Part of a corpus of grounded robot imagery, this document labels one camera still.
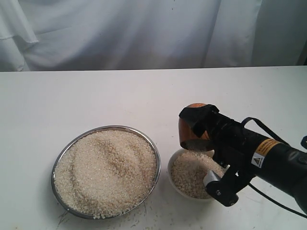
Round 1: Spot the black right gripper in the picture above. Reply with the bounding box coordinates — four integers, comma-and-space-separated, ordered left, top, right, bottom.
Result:
179, 104, 252, 173

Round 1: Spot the brown wooden cup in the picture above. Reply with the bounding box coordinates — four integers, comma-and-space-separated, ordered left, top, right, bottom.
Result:
178, 117, 214, 151

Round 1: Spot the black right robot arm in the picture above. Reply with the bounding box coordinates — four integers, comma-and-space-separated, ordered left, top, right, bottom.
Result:
178, 103, 307, 217

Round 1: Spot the white bowl of rice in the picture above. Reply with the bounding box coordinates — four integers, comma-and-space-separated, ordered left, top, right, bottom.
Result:
168, 149, 226, 202

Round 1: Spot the steel basin of rice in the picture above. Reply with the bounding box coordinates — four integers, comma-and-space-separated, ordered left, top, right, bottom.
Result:
51, 126, 161, 220

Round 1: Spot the white cloth backdrop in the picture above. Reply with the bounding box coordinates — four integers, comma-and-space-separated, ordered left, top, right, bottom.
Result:
0, 0, 307, 71

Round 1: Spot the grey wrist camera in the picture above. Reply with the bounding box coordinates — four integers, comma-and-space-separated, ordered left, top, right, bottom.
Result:
203, 166, 254, 207

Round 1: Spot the black camera cable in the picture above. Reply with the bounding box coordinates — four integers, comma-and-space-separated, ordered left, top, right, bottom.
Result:
241, 117, 307, 219

